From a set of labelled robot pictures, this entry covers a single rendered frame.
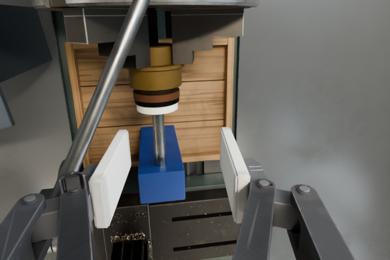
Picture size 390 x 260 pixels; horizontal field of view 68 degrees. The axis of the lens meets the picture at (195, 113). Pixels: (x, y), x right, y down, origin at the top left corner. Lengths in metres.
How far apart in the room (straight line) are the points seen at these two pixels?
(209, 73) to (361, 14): 1.37
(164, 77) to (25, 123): 1.39
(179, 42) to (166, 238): 0.50
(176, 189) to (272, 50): 1.28
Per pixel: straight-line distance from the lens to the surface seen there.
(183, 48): 0.44
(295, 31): 1.74
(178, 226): 0.75
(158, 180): 0.51
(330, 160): 2.11
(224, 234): 0.79
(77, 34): 0.37
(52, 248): 0.81
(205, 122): 0.72
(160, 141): 0.50
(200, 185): 0.75
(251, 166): 0.18
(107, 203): 0.17
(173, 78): 0.44
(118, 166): 0.19
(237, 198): 0.16
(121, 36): 0.23
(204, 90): 0.69
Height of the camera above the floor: 1.54
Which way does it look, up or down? 70 degrees down
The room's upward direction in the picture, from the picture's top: 155 degrees clockwise
